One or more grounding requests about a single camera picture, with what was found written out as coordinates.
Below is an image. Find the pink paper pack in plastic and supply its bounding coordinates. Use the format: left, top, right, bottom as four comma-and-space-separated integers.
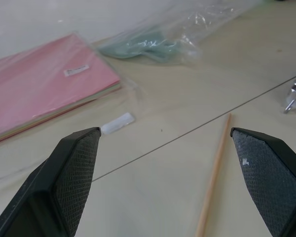
0, 31, 121, 146

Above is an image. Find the small white plastic piece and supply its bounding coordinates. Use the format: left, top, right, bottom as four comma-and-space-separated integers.
101, 112, 135, 136

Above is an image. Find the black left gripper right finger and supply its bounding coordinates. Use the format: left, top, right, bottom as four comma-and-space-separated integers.
230, 127, 296, 237

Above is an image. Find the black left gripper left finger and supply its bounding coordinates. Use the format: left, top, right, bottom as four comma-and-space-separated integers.
0, 126, 102, 237

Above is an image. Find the clear bag with green items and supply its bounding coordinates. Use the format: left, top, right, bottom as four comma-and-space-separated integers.
97, 0, 259, 65

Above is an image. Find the wooden chopstick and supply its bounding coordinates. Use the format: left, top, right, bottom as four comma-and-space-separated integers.
195, 113, 231, 237

